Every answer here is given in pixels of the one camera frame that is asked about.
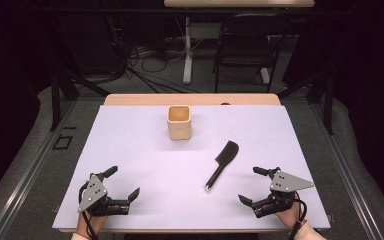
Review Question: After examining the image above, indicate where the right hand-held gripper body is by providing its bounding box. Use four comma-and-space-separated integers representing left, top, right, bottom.
250, 166, 315, 220

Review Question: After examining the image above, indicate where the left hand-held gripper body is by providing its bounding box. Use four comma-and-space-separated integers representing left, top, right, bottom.
77, 172, 131, 216

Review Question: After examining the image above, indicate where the dark brown comb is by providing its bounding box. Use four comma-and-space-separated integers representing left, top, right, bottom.
203, 140, 240, 193

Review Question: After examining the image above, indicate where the beige square cup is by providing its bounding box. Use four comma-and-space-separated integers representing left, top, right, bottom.
166, 104, 193, 141

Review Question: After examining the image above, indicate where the person's right hand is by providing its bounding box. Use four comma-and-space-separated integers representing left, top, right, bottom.
263, 194, 306, 232

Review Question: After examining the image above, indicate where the person's left hand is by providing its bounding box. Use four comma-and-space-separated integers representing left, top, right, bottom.
76, 204, 119, 240

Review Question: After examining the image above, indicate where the white table mat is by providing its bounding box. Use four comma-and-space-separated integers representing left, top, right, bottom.
51, 104, 332, 232

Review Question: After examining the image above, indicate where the white desk leg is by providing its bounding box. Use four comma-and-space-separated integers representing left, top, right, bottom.
259, 67, 271, 85
182, 16, 195, 85

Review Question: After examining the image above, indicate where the black chair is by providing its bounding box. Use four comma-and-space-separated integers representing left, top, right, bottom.
212, 13, 293, 94

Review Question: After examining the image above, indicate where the left hand-held gripper cable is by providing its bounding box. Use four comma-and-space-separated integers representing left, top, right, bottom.
78, 186, 100, 240

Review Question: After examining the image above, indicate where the hand-held gripper cable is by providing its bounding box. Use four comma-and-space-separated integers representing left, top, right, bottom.
78, 186, 100, 240
279, 191, 309, 240

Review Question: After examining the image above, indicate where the right hand-held gripper cable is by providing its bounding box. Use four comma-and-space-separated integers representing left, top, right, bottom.
279, 191, 309, 240

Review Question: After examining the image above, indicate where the black metal frame stand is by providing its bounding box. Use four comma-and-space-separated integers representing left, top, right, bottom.
276, 64, 335, 136
49, 64, 112, 133

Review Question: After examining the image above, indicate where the bundle of floor cables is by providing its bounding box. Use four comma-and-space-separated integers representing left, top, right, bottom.
111, 16, 203, 95

